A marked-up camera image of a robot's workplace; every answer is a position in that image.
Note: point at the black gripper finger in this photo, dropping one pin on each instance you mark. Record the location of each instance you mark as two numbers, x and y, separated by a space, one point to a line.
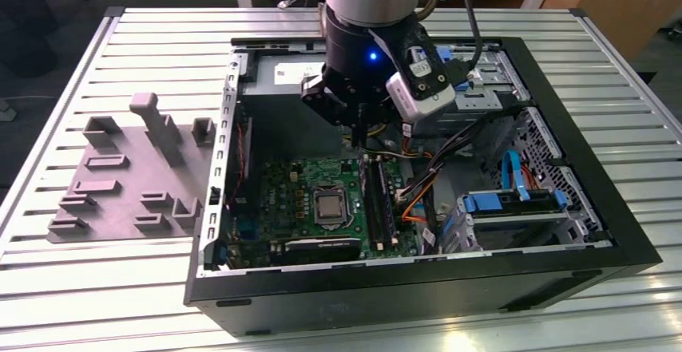
365 128
322 96

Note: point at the dark RAM stick in slot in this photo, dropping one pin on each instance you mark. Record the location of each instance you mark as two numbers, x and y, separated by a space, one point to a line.
386 200

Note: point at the grey power supply unit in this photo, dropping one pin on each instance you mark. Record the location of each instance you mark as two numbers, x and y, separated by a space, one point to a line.
277 128

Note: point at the CPU socket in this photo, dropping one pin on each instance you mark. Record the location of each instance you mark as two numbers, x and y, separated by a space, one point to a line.
330 189

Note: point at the blue plastic drive latch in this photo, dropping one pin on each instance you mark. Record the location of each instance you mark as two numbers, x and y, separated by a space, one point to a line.
445 52

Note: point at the green motherboard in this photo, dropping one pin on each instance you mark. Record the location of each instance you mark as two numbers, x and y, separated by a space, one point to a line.
282 176

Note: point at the silver CPU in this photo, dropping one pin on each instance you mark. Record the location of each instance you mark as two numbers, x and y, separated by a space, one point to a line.
330 207

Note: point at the metal drive cage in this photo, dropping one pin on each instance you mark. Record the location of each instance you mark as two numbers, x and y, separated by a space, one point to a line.
480 100

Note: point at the hard disk in blue carrier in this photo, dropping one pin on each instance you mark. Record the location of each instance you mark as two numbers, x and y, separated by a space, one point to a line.
488 202

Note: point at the black graphics card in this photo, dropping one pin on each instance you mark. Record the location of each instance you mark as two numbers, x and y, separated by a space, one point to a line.
320 248

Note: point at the grey plastic parts rack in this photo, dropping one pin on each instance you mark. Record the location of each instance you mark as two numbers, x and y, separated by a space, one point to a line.
139 168

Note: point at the black open PC case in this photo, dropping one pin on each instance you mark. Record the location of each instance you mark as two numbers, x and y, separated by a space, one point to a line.
373 300

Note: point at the wooden cabinet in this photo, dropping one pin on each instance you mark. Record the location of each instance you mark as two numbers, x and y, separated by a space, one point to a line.
613 9

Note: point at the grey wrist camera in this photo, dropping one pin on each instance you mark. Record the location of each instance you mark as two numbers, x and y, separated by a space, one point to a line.
421 104

